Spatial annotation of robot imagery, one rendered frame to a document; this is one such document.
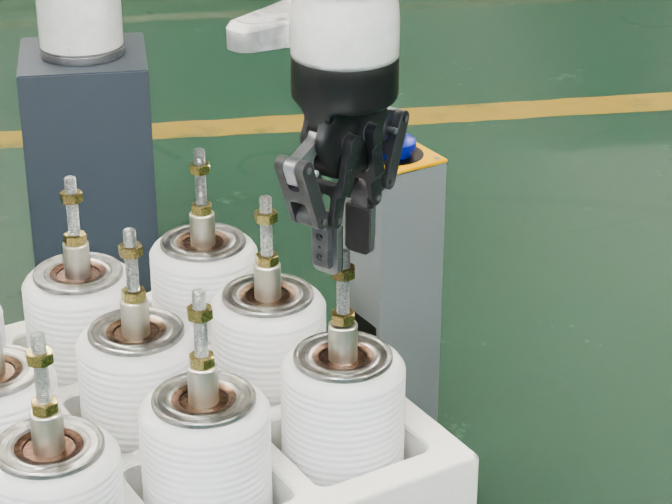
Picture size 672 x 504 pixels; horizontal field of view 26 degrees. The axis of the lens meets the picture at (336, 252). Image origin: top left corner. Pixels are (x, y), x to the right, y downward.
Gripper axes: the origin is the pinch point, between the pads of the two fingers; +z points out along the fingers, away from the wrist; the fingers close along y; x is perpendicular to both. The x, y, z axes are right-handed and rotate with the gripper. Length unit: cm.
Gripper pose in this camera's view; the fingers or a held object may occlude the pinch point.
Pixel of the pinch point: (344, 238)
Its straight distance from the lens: 106.3
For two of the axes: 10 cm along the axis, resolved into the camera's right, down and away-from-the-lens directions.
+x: -8.2, -2.6, 5.2
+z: 0.0, 9.0, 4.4
